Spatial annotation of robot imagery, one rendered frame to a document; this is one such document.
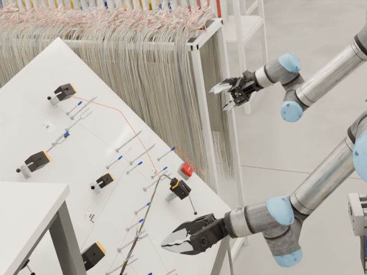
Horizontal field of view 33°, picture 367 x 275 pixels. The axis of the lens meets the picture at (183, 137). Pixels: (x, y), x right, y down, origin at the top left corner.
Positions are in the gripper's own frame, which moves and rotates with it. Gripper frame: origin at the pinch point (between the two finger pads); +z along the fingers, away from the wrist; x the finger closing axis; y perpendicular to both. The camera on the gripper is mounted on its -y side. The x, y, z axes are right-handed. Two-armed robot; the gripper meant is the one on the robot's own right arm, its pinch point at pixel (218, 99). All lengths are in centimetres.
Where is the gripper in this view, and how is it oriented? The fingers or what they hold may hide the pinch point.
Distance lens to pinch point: 239.2
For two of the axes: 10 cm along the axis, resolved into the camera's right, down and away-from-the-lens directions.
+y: -2.8, 5.6, -7.7
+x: 6.0, 7.3, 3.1
